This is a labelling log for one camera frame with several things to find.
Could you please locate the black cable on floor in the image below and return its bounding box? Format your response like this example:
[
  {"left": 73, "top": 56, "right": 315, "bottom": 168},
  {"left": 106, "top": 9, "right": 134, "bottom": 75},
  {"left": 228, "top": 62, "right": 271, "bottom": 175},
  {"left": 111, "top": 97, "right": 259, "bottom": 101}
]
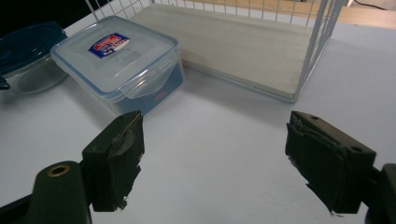
[{"left": 353, "top": 0, "right": 396, "bottom": 9}]

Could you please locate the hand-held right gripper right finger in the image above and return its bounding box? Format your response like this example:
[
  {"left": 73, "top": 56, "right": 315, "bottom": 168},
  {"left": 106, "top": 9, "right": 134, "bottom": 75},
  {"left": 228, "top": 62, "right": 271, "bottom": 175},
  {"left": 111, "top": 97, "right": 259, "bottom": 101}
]
[{"left": 285, "top": 110, "right": 377, "bottom": 216}]

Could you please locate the white wire storage rack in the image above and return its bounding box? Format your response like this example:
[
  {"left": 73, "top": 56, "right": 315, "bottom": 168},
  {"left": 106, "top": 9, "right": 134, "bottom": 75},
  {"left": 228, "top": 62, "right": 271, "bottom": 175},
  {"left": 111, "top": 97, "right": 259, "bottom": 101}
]
[{"left": 83, "top": 0, "right": 348, "bottom": 104}]

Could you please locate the round glass container teal lid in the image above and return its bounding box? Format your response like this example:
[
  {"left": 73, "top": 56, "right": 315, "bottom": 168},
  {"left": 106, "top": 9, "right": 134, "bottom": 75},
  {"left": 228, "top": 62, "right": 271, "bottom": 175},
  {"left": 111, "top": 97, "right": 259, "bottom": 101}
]
[{"left": 0, "top": 21, "right": 70, "bottom": 95}]

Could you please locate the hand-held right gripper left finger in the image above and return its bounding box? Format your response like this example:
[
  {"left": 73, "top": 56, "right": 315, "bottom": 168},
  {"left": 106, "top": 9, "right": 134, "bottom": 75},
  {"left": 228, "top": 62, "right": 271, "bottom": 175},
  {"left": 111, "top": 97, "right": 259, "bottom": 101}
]
[{"left": 81, "top": 110, "right": 146, "bottom": 213}]

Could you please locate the square clear plastic food container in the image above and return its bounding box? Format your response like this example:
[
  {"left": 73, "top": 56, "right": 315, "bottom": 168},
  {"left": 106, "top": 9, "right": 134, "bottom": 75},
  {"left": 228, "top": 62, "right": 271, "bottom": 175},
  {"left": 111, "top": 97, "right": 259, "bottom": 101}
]
[{"left": 49, "top": 15, "right": 187, "bottom": 118}]

